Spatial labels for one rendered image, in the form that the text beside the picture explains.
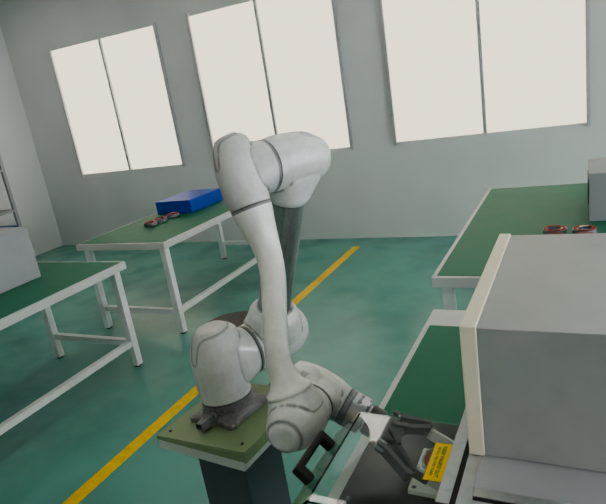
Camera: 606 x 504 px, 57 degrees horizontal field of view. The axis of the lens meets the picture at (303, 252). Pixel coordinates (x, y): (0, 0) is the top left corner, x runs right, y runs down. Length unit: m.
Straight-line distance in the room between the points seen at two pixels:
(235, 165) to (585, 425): 0.86
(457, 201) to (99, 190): 4.76
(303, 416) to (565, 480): 0.53
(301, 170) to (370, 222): 4.73
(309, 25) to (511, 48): 1.97
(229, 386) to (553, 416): 1.02
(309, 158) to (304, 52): 4.73
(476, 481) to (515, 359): 0.18
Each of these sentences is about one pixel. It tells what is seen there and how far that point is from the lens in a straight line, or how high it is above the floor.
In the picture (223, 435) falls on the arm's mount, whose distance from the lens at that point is 1.65.
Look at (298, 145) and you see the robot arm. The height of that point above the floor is 1.53.
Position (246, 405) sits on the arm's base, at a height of 0.80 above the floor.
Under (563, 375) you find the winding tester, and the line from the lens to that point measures 0.81.
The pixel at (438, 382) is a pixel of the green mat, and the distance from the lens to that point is 1.79.
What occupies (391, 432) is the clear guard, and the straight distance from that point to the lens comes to 1.04.
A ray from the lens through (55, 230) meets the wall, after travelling 8.91.
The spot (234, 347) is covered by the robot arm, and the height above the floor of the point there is 0.98.
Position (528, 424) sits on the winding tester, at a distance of 0.86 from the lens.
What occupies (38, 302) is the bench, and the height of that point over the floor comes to 0.75.
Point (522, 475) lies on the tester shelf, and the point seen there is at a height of 1.11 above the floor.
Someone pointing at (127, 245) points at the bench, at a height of 0.74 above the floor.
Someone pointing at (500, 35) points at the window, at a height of 1.83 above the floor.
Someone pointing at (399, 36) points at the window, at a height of 1.98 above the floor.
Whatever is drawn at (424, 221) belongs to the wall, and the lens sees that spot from 5.92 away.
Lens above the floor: 1.66
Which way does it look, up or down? 16 degrees down
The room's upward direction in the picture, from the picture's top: 9 degrees counter-clockwise
